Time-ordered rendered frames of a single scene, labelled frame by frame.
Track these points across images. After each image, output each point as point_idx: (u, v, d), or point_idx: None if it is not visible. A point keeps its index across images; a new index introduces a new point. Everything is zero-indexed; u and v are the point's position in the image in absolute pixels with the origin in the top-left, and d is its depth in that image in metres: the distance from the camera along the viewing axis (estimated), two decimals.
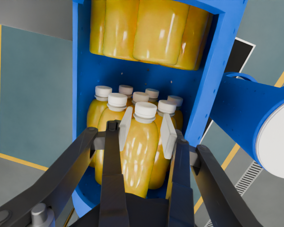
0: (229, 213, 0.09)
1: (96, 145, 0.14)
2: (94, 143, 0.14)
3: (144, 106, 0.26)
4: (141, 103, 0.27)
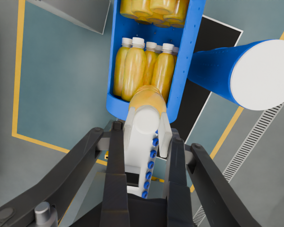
0: (225, 211, 0.09)
1: (102, 145, 0.15)
2: (100, 143, 0.14)
3: (143, 130, 0.22)
4: (140, 120, 0.22)
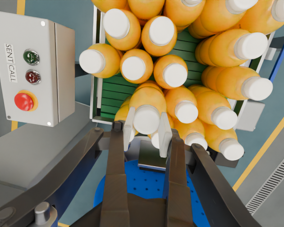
0: (225, 211, 0.09)
1: (102, 145, 0.15)
2: (100, 143, 0.14)
3: (143, 130, 0.22)
4: (140, 120, 0.22)
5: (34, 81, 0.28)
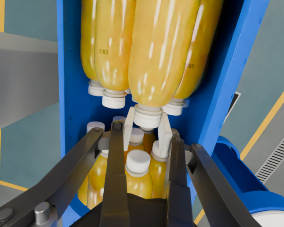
0: (225, 211, 0.09)
1: (102, 145, 0.15)
2: (100, 143, 0.14)
3: None
4: None
5: None
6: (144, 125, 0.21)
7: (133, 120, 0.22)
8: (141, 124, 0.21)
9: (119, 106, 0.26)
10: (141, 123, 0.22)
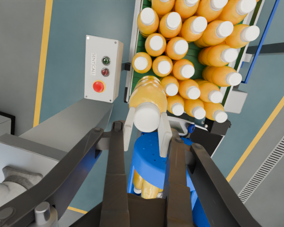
0: (225, 211, 0.09)
1: (102, 145, 0.15)
2: (100, 143, 0.14)
3: (170, 93, 0.49)
4: (169, 89, 0.49)
5: (107, 74, 0.48)
6: (145, 113, 0.21)
7: (134, 116, 0.22)
8: (143, 113, 0.21)
9: None
10: (142, 115, 0.21)
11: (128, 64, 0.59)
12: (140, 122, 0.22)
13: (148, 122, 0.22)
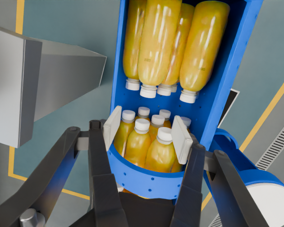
0: (240, 220, 0.08)
1: (78, 145, 0.14)
2: (76, 143, 0.14)
3: None
4: None
5: None
6: None
7: None
8: None
9: (151, 96, 0.38)
10: None
11: None
12: None
13: None
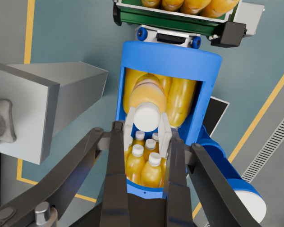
0: (225, 211, 0.09)
1: (102, 145, 0.15)
2: (100, 143, 0.14)
3: None
4: None
5: None
6: None
7: None
8: None
9: (154, 120, 0.22)
10: None
11: None
12: None
13: None
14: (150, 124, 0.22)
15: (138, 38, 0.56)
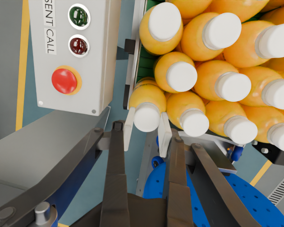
0: (225, 211, 0.09)
1: (102, 145, 0.15)
2: (100, 143, 0.14)
3: (231, 97, 0.21)
4: (231, 86, 0.21)
5: (82, 51, 0.20)
6: (182, 69, 0.20)
7: (169, 73, 0.21)
8: (179, 69, 0.20)
9: (154, 120, 0.22)
10: (179, 71, 0.20)
11: (130, 39, 0.31)
12: (176, 80, 0.21)
13: (184, 80, 0.21)
14: (150, 124, 0.22)
15: (158, 146, 0.41)
